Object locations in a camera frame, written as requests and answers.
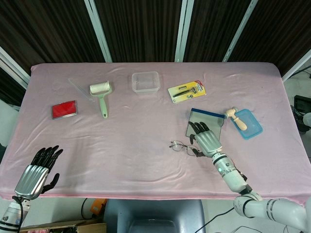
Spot razor in yellow blister pack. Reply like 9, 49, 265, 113
167, 79, 207, 104

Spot blue plastic lid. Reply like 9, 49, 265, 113
229, 108, 264, 141

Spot clear plastic container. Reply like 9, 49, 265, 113
131, 71, 160, 93

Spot red ink stamp pad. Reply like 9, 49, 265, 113
51, 100, 78, 120

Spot blue glasses case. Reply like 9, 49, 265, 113
185, 108, 225, 144

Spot green lint roller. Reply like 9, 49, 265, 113
89, 82, 114, 119

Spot white metal frame post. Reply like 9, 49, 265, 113
174, 0, 195, 63
281, 48, 311, 82
222, 0, 259, 62
0, 46, 31, 89
84, 0, 113, 63

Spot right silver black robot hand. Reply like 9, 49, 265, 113
188, 121, 224, 158

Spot pink tablecloth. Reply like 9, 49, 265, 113
0, 62, 311, 206

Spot wire-frame eyeglasses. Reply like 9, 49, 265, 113
169, 140, 199, 156

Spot brown cardboard box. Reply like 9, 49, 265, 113
20, 217, 107, 233

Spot orange device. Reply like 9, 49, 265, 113
91, 198, 107, 218

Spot black device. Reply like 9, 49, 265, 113
293, 95, 307, 109

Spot grey blue robot body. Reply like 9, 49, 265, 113
104, 198, 207, 233

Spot wooden massage mallet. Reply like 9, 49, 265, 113
224, 107, 248, 132

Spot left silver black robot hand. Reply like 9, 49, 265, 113
14, 145, 64, 201

